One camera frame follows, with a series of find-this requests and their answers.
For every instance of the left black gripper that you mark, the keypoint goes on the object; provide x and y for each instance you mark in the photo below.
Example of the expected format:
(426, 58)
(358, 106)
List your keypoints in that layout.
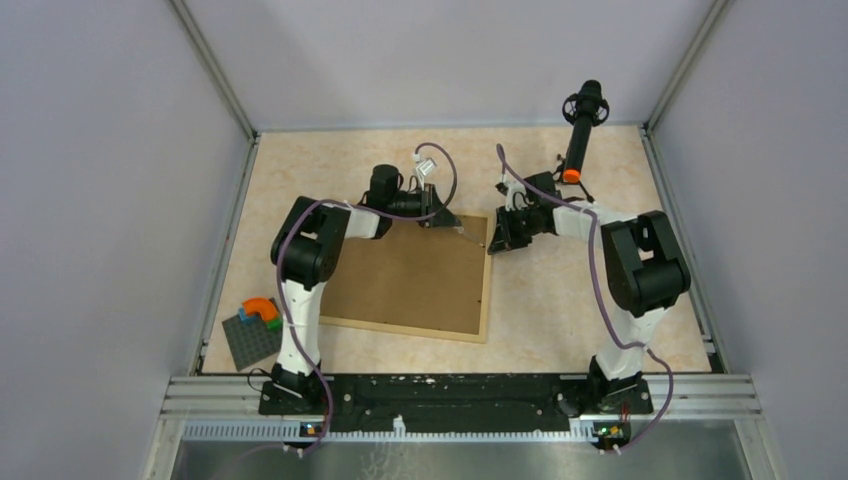
(428, 200)

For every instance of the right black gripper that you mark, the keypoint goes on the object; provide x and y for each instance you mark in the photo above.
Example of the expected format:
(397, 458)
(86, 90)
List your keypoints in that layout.
(503, 239)

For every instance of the wooden picture frame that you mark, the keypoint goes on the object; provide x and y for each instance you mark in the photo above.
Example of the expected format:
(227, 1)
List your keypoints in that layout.
(415, 281)

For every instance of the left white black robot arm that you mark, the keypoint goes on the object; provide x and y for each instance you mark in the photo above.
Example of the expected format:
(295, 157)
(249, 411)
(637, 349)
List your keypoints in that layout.
(307, 249)

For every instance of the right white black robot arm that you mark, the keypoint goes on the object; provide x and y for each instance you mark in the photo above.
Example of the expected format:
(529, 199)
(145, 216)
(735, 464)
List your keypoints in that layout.
(634, 259)

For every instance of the black microphone orange tip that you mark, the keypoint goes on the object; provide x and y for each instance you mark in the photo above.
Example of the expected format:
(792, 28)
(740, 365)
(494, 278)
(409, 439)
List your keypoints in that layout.
(583, 110)

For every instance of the green lego brick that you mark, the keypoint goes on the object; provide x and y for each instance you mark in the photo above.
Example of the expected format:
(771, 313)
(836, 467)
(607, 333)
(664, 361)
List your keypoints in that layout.
(275, 324)

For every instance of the orange curved toy block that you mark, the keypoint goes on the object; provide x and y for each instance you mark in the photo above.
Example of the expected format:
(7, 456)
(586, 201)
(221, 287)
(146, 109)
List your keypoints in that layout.
(264, 309)

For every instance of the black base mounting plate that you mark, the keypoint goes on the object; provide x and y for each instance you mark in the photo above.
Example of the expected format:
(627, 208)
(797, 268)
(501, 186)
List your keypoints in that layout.
(456, 403)

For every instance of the blue lego brick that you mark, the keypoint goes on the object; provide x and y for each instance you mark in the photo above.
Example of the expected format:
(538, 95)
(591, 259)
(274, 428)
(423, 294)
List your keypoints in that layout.
(244, 317)

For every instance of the grey lego baseplate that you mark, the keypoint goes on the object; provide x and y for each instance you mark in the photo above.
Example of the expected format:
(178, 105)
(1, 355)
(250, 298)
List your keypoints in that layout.
(250, 343)

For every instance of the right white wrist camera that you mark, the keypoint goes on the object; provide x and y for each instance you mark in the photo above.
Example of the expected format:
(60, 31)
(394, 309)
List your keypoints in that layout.
(513, 191)

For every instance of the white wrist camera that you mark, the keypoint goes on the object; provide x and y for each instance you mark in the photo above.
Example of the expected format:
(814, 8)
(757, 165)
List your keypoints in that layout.
(423, 167)
(513, 191)

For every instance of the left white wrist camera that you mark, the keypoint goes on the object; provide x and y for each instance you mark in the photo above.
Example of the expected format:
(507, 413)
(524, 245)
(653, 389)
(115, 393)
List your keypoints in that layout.
(423, 167)

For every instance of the aluminium front rail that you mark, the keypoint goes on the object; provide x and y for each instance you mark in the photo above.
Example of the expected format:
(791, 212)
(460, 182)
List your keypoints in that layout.
(225, 408)

